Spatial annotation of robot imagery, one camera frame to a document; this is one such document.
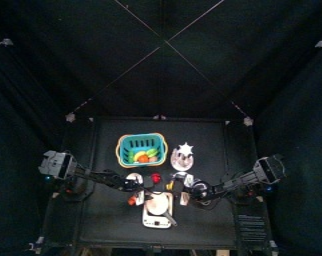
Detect toy pan with grey handle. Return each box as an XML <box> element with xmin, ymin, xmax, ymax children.
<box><xmin>146</xmin><ymin>194</ymin><xmax>179</xmax><ymax>227</ymax></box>

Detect yellow toy banana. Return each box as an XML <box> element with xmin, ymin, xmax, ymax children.
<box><xmin>134</xmin><ymin>150</ymin><xmax>148</xmax><ymax>162</ymax></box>

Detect white star shaped toy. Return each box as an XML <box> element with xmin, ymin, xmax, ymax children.
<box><xmin>178</xmin><ymin>142</ymin><xmax>196</xmax><ymax>156</ymax></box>

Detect teal toy basket orange rim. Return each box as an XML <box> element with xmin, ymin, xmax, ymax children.
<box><xmin>116</xmin><ymin>132</ymin><xmax>170</xmax><ymax>169</ymax></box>

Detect white text label sticker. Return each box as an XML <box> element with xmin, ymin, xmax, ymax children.
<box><xmin>237</xmin><ymin>214</ymin><xmax>267</xmax><ymax>246</ymax></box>

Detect grey table corner bracket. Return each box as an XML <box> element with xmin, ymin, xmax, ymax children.
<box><xmin>28</xmin><ymin>235</ymin><xmax>47</xmax><ymax>253</ymax></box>

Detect thin diagonal cord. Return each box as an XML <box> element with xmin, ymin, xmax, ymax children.
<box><xmin>71</xmin><ymin>0</ymin><xmax>226</xmax><ymax>116</ymax></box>
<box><xmin>114</xmin><ymin>0</ymin><xmax>250</xmax><ymax>118</ymax></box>

